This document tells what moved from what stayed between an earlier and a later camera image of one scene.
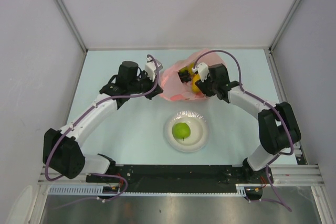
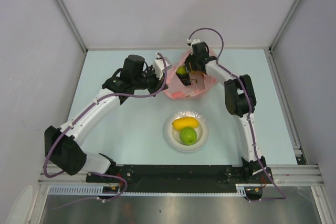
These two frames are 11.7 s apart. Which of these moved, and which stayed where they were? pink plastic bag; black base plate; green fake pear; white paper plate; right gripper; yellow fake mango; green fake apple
Moved: green fake pear; pink plastic bag; green fake apple; yellow fake mango; right gripper
Stayed: black base plate; white paper plate
